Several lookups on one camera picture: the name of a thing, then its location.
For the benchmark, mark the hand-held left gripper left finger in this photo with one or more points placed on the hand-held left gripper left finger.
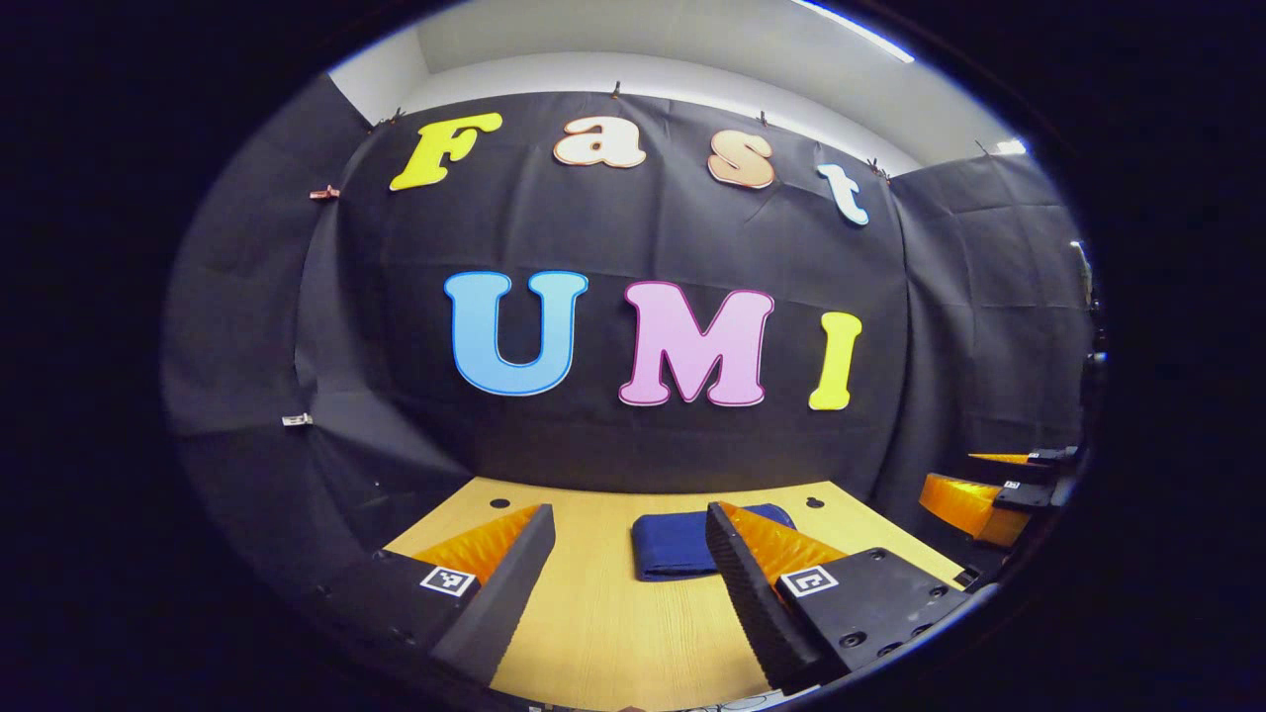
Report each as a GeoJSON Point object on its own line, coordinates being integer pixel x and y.
{"type": "Point", "coordinates": [509, 583]}

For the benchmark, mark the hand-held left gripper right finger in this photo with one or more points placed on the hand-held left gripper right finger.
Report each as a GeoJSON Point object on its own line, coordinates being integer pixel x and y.
{"type": "Point", "coordinates": [747, 593]}

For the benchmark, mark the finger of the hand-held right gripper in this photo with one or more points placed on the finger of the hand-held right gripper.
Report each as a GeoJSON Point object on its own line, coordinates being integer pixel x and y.
{"type": "Point", "coordinates": [1039, 459]}
{"type": "Point", "coordinates": [964, 502]}

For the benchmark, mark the blue denim jeans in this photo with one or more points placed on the blue denim jeans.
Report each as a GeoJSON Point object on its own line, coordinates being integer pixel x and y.
{"type": "Point", "coordinates": [673, 544]}

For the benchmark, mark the silver cloth clip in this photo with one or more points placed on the silver cloth clip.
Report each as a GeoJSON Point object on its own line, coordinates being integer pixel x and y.
{"type": "Point", "coordinates": [296, 419]}

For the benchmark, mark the copper cloth clip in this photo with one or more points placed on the copper cloth clip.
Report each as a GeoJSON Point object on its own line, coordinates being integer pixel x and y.
{"type": "Point", "coordinates": [323, 193]}

